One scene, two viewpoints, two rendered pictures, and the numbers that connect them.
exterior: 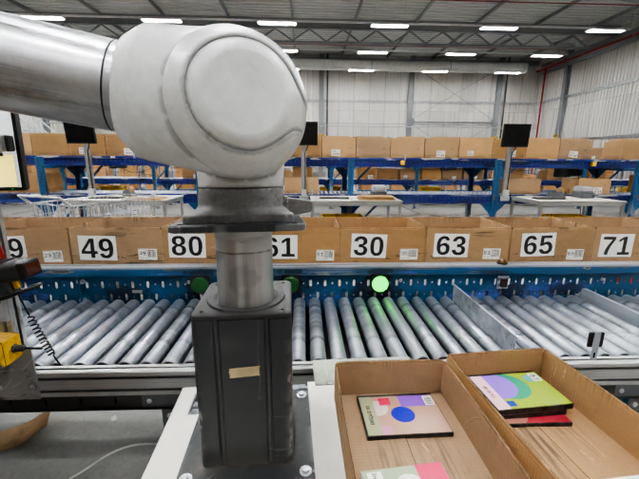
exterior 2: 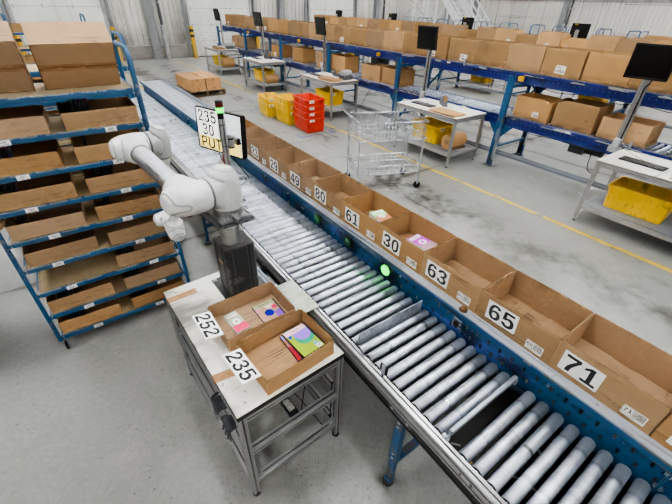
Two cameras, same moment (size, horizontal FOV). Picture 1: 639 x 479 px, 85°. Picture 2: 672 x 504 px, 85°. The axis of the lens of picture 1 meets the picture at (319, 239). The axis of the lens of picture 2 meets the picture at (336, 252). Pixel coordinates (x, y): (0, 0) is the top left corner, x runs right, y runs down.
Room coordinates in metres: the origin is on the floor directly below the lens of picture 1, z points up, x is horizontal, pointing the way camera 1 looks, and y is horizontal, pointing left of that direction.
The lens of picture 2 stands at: (0.18, -1.62, 2.20)
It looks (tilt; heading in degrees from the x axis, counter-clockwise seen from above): 35 degrees down; 56
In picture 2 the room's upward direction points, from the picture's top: 2 degrees clockwise
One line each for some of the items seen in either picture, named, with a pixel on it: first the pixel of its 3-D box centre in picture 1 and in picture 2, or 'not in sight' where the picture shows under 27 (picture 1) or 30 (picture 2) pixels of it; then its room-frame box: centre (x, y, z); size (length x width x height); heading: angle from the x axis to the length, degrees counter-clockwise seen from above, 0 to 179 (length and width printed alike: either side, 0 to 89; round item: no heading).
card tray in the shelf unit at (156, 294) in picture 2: not in sight; (154, 284); (0.23, 1.20, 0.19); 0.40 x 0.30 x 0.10; 4
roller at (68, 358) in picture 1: (103, 331); (273, 221); (1.18, 0.79, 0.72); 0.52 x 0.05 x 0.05; 2
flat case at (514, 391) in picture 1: (516, 391); (304, 339); (0.76, -0.49, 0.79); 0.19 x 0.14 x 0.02; 98
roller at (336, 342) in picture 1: (333, 328); (333, 275); (1.21, -0.06, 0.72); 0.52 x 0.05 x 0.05; 2
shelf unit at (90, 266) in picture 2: not in sight; (88, 205); (-0.01, 1.24, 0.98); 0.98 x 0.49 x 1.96; 2
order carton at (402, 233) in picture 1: (376, 239); (415, 240); (1.68, -0.28, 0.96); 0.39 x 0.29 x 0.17; 93
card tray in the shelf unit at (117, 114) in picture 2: not in sight; (98, 112); (0.24, 1.19, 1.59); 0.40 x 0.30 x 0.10; 3
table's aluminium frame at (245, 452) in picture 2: not in sight; (253, 366); (0.57, -0.16, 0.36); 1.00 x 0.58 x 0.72; 95
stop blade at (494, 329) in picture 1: (478, 316); (391, 322); (1.24, -0.61, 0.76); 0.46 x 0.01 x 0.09; 2
